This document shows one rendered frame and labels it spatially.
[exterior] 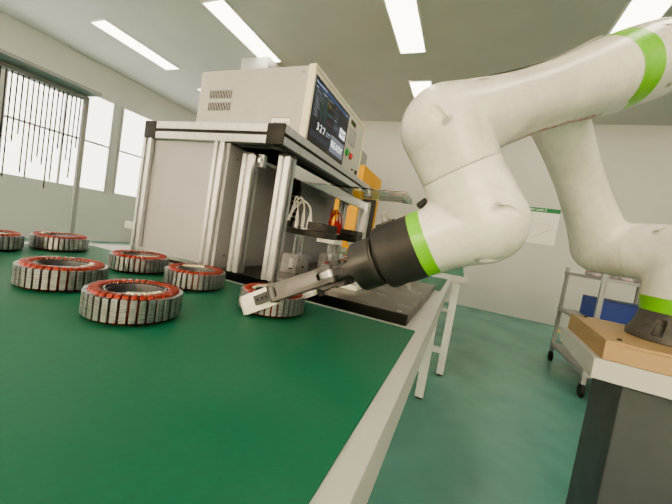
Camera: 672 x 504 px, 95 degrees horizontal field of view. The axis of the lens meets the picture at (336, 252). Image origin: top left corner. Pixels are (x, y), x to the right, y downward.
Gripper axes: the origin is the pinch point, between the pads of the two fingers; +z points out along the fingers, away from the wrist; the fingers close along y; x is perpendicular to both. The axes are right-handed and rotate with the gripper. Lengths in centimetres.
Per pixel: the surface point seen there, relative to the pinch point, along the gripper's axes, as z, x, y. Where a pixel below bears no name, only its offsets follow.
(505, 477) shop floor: -10, 95, -106
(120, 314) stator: 4.8, -2.3, 22.3
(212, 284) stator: 12.4, -6.5, 0.6
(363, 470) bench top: -21.5, 15.0, 24.9
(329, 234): -0.3, -14.1, -31.0
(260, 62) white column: 143, -363, -317
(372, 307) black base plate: -11.5, 7.0, -14.0
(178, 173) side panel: 26.0, -39.9, -10.7
